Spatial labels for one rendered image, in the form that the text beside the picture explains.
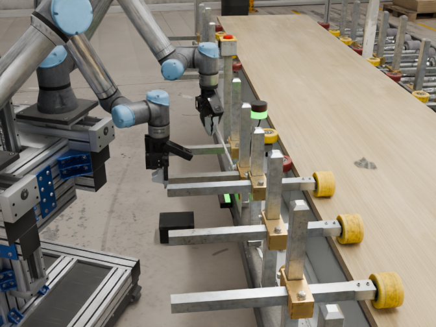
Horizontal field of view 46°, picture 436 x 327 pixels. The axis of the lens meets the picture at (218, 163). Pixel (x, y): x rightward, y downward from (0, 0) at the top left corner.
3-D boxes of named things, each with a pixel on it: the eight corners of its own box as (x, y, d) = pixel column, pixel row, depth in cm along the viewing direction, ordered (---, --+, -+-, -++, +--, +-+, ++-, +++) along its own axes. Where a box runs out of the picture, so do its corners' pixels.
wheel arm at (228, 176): (169, 187, 183) (168, 177, 181) (169, 183, 186) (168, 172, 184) (287, 181, 187) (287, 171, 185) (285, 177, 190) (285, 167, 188)
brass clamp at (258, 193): (251, 201, 156) (251, 187, 154) (244, 180, 168) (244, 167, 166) (270, 200, 157) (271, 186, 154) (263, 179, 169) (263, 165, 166)
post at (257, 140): (249, 258, 175) (253, 130, 153) (247, 252, 178) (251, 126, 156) (259, 257, 175) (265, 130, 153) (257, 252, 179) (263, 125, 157)
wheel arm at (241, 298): (171, 315, 112) (170, 302, 110) (170, 303, 115) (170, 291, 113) (389, 298, 116) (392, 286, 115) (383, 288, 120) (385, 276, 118)
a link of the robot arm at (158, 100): (139, 91, 169) (161, 87, 173) (141, 122, 174) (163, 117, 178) (151, 98, 163) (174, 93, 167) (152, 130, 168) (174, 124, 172)
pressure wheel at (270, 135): (270, 162, 207) (271, 136, 202) (253, 157, 211) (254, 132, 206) (279, 155, 213) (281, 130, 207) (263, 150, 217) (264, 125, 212)
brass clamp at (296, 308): (288, 320, 112) (289, 302, 109) (275, 279, 124) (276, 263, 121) (315, 318, 112) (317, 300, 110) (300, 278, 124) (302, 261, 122)
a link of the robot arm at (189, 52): (162, 51, 184) (192, 53, 183) (170, 44, 194) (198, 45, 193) (163, 72, 188) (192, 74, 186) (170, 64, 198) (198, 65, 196)
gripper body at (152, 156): (146, 161, 184) (145, 130, 178) (170, 160, 184) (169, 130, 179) (146, 171, 177) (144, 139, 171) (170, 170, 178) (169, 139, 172)
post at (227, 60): (222, 150, 239) (223, 55, 219) (221, 145, 244) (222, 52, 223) (232, 149, 240) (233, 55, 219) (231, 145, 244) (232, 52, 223)
